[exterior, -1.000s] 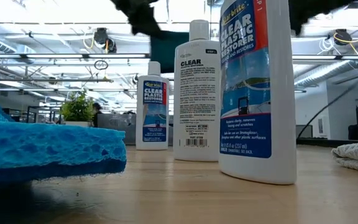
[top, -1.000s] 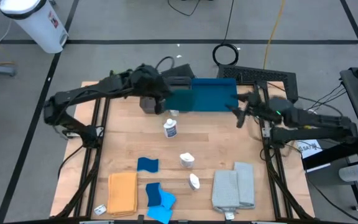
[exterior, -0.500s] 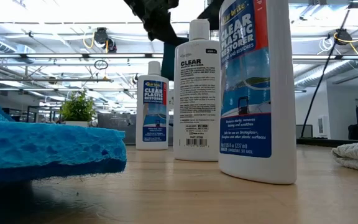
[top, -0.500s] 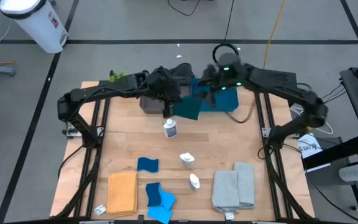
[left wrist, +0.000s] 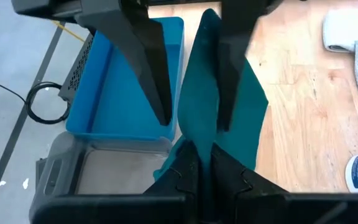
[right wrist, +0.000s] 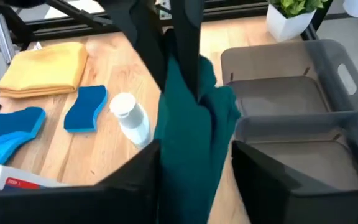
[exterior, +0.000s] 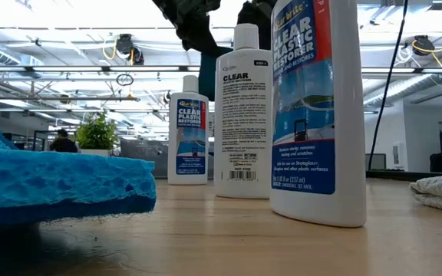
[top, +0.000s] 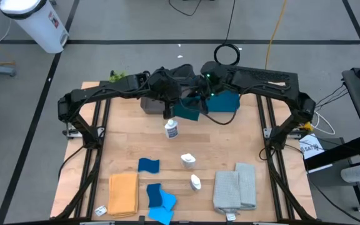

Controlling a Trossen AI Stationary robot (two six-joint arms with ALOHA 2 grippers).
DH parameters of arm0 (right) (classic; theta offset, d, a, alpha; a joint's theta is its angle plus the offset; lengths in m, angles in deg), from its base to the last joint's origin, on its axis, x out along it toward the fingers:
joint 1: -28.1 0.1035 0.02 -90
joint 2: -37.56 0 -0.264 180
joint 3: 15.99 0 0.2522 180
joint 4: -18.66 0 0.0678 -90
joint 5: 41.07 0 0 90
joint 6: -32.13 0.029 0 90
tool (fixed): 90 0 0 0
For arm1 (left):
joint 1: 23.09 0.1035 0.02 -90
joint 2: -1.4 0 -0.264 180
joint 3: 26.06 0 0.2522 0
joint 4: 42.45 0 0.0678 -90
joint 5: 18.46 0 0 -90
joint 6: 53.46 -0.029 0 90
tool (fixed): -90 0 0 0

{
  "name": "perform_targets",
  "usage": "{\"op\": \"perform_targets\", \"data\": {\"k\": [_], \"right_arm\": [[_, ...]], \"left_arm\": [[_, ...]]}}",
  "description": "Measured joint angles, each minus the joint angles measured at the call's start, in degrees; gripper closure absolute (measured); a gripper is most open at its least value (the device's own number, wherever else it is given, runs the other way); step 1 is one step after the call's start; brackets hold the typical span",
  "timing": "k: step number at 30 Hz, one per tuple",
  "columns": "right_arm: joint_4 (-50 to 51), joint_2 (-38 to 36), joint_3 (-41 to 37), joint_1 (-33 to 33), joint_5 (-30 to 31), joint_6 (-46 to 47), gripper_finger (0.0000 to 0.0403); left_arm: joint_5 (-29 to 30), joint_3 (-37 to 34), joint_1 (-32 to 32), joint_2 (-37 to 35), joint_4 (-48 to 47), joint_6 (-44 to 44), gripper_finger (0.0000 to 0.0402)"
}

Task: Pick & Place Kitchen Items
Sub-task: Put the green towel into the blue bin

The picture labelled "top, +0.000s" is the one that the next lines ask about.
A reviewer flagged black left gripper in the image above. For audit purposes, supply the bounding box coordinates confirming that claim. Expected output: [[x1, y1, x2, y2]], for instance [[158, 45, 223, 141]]
[[150, 69, 183, 106]]

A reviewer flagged white plastic restorer bottle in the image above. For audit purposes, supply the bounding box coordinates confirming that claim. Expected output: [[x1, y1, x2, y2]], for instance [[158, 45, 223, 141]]
[[164, 119, 179, 140], [189, 174, 202, 192], [181, 152, 196, 169]]

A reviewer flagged wavy dark blue sponge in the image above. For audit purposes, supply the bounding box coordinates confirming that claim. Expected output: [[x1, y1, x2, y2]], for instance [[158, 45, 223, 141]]
[[146, 182, 164, 209], [137, 157, 161, 174]]

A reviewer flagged rectangular blue sponge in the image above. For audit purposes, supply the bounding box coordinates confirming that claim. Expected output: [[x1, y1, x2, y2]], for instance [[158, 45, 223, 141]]
[[160, 188, 178, 212], [147, 206, 175, 225]]

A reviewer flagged orange cloth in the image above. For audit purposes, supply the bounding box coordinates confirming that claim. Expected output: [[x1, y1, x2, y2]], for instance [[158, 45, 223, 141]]
[[94, 172, 139, 219]]

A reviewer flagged grey waffle cloth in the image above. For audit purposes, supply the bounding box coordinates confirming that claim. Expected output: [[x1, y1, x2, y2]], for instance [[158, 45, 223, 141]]
[[212, 170, 242, 222], [234, 162, 258, 210]]

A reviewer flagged translucent grey plastic bin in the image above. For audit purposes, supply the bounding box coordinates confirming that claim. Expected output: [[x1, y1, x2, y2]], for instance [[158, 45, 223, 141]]
[[140, 96, 167, 115]]

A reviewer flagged blue plastic bin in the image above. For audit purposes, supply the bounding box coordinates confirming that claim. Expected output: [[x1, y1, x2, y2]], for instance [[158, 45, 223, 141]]
[[205, 90, 241, 113]]

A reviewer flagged dark teal cloth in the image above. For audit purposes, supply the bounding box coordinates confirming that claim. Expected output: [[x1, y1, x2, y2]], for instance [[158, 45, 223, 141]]
[[172, 96, 201, 122]]

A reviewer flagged small potted green plant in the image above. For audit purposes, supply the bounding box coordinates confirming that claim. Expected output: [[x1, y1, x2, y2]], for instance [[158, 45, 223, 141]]
[[109, 71, 128, 84]]

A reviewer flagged black perforated panel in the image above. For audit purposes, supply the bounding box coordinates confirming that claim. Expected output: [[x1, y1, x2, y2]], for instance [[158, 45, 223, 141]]
[[223, 64, 300, 107]]

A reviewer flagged printed white paper sheet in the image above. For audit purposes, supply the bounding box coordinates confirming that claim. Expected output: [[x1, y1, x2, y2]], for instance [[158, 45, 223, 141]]
[[298, 133, 326, 161]]

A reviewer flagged white trash can black rim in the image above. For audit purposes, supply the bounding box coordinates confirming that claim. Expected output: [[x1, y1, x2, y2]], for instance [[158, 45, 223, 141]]
[[0, 0, 70, 54]]

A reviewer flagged black metal beam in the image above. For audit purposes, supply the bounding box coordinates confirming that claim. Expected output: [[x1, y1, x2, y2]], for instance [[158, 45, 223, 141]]
[[304, 134, 360, 172]]

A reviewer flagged white paper roll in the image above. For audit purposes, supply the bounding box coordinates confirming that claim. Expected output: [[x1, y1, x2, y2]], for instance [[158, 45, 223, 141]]
[[340, 164, 360, 184]]

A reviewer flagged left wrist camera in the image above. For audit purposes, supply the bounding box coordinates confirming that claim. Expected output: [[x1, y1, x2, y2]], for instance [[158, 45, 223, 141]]
[[163, 102, 176, 120]]

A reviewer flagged coiled black hanging cable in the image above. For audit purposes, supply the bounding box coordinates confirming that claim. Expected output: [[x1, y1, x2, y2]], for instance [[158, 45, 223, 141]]
[[213, 0, 241, 67]]

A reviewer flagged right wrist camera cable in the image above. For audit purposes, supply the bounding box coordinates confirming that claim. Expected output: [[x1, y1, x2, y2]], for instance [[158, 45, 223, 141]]
[[203, 107, 238, 126]]

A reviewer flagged black floor cable loop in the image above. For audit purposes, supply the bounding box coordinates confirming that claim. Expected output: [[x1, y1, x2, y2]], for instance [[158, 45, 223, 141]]
[[167, 0, 203, 17]]

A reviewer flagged yellow hanging cable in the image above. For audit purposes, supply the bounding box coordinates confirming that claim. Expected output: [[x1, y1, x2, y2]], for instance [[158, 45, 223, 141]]
[[264, 0, 289, 70]]

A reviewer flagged black aluminium frame rail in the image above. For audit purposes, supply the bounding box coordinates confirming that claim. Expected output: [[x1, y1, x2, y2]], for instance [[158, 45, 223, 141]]
[[256, 93, 317, 221], [54, 80, 112, 219]]

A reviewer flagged black arm base cable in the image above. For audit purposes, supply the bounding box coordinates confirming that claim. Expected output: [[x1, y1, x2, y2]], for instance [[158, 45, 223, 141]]
[[57, 145, 86, 181]]

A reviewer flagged white looped cable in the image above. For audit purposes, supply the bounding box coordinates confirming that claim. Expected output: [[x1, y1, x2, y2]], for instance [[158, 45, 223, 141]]
[[311, 111, 336, 136]]

